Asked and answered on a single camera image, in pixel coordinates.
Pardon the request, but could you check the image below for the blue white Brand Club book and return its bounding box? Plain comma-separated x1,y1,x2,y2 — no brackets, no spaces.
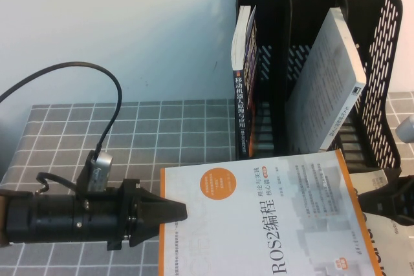
349,168,414,276

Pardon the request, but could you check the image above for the grey checkered tablecloth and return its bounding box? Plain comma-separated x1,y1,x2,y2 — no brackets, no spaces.
0,91,414,276

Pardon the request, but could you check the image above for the dark robotics book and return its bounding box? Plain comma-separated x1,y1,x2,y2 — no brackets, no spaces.
230,5,260,161

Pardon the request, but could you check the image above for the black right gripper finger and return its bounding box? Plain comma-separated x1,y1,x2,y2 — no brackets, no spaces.
357,185,394,217

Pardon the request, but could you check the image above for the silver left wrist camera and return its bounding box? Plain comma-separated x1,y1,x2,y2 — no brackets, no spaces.
86,149,114,193

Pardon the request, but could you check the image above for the white book with square logo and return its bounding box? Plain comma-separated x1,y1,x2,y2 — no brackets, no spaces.
285,7,367,154

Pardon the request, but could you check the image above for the black camera cable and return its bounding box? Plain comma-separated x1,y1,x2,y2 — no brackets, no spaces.
0,61,124,160

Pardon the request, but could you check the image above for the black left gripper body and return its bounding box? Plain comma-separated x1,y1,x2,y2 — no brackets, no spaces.
106,178,146,251

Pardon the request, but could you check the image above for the thin black wire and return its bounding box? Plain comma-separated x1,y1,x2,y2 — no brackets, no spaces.
36,172,80,195

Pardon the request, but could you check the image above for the black plastic book stand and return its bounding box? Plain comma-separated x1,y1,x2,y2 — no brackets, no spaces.
235,0,404,180

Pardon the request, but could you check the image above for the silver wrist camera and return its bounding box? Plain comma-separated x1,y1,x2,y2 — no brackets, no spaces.
397,116,414,143
86,149,114,193

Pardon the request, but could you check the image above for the white orange-bordered ROS2 book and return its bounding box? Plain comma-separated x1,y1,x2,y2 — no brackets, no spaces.
159,149,387,276

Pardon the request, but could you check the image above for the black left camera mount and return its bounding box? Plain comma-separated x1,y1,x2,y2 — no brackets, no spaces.
76,150,98,198

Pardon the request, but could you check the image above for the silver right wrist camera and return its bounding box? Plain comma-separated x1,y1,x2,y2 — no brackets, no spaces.
397,116,414,143

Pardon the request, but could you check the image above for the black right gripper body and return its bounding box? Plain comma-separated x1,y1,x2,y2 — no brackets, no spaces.
383,175,414,227

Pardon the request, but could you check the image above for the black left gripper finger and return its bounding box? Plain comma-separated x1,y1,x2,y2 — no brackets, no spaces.
141,191,189,224
129,222,161,247

